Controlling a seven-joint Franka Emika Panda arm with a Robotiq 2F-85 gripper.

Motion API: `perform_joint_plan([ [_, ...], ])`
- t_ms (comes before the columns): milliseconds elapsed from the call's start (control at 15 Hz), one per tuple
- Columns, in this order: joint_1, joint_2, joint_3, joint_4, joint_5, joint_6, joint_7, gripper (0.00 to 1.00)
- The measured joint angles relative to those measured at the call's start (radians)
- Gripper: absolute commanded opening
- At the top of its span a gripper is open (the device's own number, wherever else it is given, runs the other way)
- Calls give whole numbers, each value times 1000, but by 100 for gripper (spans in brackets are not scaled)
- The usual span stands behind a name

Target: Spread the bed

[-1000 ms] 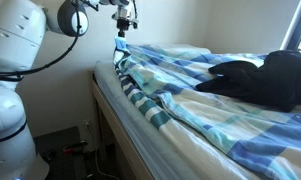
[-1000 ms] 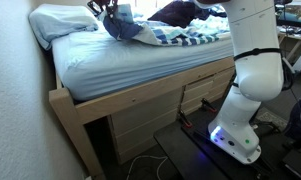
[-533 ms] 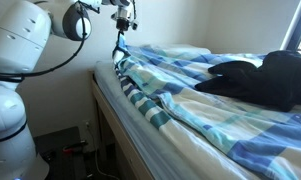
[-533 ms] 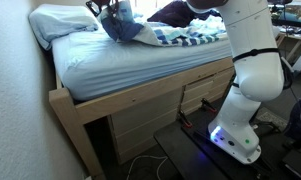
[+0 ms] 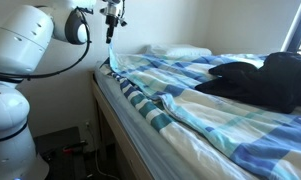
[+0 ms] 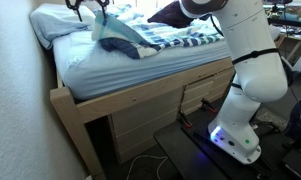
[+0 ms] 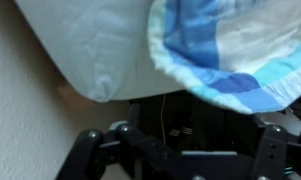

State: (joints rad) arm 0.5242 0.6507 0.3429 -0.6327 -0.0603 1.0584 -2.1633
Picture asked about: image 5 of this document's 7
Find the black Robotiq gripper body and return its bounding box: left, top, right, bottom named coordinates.
left=104, top=0, right=124, bottom=30

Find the blue checked duvet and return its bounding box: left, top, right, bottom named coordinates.
left=99, top=42, right=301, bottom=180

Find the light blue pillow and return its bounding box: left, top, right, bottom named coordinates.
left=142, top=43, right=213, bottom=58

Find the mattress with light blue sheet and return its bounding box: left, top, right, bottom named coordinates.
left=93, top=61, right=208, bottom=180

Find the red and black clamp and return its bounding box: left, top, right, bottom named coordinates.
left=62, top=140, right=89, bottom=155

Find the dark garment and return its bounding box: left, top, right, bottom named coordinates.
left=194, top=51, right=301, bottom=115

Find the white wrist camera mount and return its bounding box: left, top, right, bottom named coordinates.
left=99, top=5, right=129, bottom=28

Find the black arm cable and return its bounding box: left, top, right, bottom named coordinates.
left=0, top=6, right=93, bottom=81

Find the light wooden bed frame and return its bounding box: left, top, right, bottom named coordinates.
left=88, top=69, right=155, bottom=180

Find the white floor cable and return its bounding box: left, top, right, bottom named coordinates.
left=85, top=123, right=122, bottom=180

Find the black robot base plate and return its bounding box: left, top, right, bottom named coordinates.
left=33, top=125, right=92, bottom=180

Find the window frame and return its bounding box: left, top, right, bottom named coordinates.
left=280, top=0, right=301, bottom=54

